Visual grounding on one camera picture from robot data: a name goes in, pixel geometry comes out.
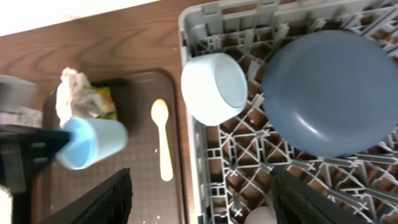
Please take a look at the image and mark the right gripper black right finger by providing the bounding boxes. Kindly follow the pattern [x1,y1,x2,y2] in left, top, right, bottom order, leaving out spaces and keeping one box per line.
[270,167,366,224]

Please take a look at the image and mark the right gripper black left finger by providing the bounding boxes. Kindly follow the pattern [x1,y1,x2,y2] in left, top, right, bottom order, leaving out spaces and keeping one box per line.
[41,168,133,224]

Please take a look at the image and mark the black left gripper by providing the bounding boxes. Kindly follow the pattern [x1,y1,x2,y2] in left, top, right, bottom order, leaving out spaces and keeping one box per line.
[1,124,71,223]

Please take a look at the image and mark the pink white cup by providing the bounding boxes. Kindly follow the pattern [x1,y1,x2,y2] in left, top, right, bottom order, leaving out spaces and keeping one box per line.
[244,207,277,224]

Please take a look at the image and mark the light blue cup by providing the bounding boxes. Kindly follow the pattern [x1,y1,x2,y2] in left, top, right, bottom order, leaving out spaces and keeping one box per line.
[55,118,128,170]

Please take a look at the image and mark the white paper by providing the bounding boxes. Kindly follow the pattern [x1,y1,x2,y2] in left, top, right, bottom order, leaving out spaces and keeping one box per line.
[55,67,103,128]

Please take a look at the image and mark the yellow food wrapper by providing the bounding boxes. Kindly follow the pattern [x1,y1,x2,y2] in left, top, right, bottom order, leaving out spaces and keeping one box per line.
[84,86,118,120]

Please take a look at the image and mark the yellow spoon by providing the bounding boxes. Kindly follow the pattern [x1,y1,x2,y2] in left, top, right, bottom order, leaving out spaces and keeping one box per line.
[151,98,174,182]

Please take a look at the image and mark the large blue plate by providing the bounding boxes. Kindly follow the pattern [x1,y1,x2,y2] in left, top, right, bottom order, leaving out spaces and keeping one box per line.
[262,30,397,157]

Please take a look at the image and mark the light blue rice bowl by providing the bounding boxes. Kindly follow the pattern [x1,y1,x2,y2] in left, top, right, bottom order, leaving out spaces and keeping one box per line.
[181,53,248,126]

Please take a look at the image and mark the grey dishwasher rack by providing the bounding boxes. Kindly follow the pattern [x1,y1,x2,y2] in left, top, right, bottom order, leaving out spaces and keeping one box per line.
[178,0,397,223]

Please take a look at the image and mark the brown serving tray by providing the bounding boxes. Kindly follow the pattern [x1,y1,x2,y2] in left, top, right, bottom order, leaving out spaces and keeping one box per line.
[31,70,185,224]

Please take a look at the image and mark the clear plastic bin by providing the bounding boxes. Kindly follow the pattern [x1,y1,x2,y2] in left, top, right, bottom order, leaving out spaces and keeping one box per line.
[1,75,42,128]

